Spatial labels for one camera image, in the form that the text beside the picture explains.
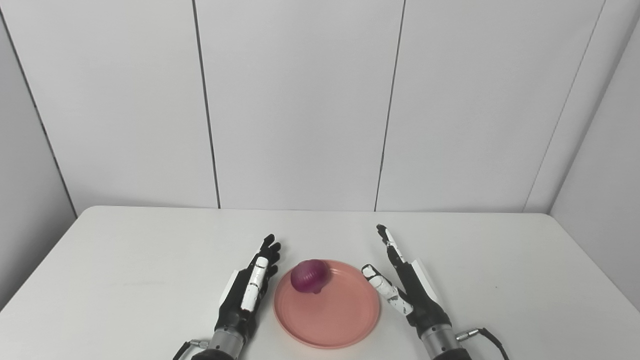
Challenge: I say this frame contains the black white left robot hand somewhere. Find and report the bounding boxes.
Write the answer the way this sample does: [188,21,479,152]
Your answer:
[214,233,282,340]

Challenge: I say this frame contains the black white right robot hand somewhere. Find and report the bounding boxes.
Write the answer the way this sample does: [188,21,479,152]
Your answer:
[361,223,451,336]

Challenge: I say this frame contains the red onion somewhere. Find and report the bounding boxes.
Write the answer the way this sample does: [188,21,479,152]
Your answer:
[290,259,331,295]

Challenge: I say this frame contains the pink plastic plate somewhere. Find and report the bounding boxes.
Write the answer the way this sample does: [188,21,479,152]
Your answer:
[273,259,381,350]

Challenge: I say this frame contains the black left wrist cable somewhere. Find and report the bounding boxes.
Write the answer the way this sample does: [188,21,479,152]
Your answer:
[172,339,210,360]

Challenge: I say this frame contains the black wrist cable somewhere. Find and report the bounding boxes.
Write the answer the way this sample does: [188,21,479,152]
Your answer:
[172,339,210,360]
[455,327,511,360]

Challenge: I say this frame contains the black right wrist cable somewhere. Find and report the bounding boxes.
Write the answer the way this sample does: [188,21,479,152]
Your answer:
[455,327,511,360]

